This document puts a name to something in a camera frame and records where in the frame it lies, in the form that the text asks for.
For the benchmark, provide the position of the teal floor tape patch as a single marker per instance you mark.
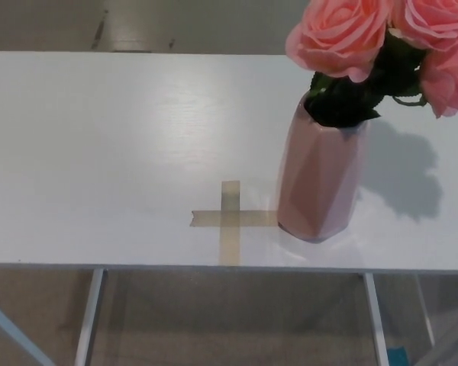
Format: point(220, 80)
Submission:
point(399, 355)

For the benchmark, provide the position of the pink faceted ceramic vase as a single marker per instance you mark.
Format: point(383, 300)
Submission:
point(317, 190)

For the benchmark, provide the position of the thin white table leg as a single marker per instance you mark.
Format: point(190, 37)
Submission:
point(426, 312)

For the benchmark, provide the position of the light blue metal frame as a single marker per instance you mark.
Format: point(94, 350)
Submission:
point(7, 335)

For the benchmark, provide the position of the pink artificial rose bouquet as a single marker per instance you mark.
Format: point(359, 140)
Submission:
point(339, 34)

